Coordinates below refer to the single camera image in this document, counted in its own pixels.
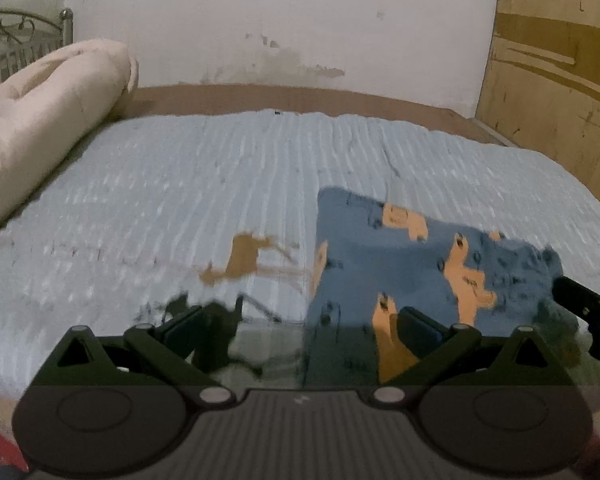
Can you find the blue pants with orange cars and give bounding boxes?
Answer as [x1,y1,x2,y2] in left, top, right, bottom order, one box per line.
[139,186,589,391]

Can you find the light blue striped bed quilt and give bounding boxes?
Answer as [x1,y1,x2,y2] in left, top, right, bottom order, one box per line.
[0,110,600,400]

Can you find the plywood board panel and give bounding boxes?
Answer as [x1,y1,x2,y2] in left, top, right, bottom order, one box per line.
[476,0,600,201]

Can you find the rolled cream comforter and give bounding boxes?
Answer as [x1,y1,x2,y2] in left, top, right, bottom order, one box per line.
[0,39,138,224]

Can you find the grey metal headboard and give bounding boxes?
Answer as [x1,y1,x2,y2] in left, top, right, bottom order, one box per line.
[0,8,73,82]

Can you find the brown wooden bed frame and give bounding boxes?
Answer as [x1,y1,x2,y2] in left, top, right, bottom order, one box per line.
[122,84,508,145]

